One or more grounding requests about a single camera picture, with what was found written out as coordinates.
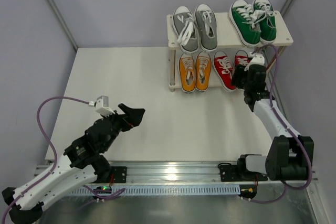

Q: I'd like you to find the red sneaker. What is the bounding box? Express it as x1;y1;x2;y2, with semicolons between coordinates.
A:
234;50;250;70
213;51;236;92

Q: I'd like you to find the orange sneaker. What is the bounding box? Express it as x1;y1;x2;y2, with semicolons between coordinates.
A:
178;54;196;93
196;52;212;92

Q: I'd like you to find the green sneaker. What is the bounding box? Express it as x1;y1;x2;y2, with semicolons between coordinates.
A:
228;0;261;47
253;0;277;44

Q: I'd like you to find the grey sneaker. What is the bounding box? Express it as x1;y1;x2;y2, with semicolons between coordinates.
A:
172;6;198;55
194;4;218;52

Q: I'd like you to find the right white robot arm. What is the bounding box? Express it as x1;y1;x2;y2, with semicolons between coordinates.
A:
232;65;314;182

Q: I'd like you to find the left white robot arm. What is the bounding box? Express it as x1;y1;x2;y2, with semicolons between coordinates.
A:
2;103;145;223

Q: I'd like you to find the white two-tier shoe shelf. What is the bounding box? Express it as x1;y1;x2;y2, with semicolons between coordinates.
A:
166;11;293;92

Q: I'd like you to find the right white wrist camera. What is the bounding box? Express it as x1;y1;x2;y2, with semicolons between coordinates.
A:
244;52;265;71

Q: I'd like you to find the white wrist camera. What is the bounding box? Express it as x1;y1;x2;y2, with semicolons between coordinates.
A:
88;95;113;117
244;52;265;71

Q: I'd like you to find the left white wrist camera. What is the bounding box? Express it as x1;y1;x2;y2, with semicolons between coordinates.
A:
88;95;113;117

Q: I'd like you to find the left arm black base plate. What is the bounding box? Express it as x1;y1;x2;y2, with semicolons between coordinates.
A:
109;166;128;185

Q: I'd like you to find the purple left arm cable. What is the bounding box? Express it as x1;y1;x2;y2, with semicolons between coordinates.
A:
0;97;126;223

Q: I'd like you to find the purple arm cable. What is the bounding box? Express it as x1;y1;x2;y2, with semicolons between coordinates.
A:
0;97;126;223
241;44;313;204

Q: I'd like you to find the white slotted cable duct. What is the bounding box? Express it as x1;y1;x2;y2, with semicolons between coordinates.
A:
70;184;240;196

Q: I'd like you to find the aluminium mounting rail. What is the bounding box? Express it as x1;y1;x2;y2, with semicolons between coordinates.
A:
98;162;271;185

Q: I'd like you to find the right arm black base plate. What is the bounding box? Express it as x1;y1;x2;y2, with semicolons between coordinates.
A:
218;163;268;182

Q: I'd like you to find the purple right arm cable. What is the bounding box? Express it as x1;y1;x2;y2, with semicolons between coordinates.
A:
241;44;313;204

